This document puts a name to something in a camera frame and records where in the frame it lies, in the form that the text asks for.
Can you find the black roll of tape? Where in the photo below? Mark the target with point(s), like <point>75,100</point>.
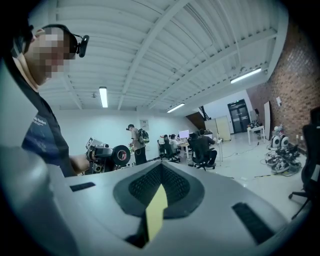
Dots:
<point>119,159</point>

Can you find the white paper on brick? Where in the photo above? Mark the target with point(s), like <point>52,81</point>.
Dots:
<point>278,100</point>

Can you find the person's left forearm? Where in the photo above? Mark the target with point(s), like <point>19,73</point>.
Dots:
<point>79,163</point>

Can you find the person's head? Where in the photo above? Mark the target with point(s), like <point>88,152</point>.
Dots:
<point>47,55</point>

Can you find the person's dark t-shirt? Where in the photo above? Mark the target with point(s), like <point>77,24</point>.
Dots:
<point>45,135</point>

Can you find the white table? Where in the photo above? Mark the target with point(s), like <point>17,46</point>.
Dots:
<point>255,130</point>

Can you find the yellow sticker strip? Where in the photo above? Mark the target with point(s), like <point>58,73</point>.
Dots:
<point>155,220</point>

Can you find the large black office chair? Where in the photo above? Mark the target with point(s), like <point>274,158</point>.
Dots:
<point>311,155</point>

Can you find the long ceiling lamp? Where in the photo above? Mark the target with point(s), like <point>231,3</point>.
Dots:
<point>246,75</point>
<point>175,107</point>
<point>103,97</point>

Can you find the dark staircase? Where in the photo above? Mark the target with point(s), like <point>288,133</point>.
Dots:
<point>198,118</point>

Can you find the wooden desk with clutter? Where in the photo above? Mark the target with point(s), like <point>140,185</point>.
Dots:
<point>183,144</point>

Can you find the dark double door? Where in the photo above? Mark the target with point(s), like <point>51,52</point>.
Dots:
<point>239,117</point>

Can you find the white leaning board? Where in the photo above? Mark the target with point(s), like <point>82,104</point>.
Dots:
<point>267,120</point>

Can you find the white wall poster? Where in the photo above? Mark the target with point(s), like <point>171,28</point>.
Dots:
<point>144,124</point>

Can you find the beige cabinet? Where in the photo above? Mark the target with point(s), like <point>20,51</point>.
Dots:
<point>220,127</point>

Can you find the white round robot device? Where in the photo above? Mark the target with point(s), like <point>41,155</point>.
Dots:
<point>280,140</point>

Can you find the black head-worn camera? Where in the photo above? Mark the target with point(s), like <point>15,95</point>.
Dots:
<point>83,46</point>

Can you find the computer monitor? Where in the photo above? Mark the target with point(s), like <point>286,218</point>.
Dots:
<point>184,134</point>

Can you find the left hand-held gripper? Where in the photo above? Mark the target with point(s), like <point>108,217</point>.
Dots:
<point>93,167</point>

